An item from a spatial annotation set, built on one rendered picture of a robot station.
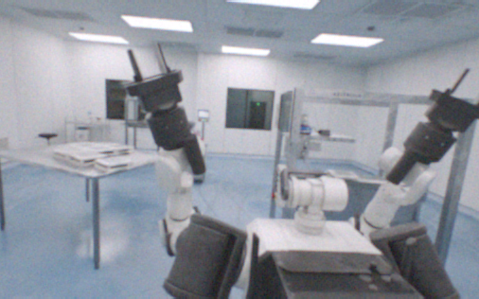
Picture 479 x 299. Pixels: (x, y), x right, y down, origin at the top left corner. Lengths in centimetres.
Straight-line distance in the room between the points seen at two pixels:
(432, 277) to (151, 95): 65
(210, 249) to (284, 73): 760
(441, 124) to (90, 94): 819
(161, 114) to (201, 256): 30
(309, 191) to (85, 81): 819
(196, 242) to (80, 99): 816
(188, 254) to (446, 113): 64
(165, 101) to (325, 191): 38
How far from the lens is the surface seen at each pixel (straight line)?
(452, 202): 235
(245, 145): 785
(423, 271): 67
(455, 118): 78
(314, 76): 825
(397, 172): 76
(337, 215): 289
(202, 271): 53
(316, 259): 51
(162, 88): 58
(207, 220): 52
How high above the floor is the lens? 150
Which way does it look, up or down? 10 degrees down
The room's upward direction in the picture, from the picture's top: 4 degrees clockwise
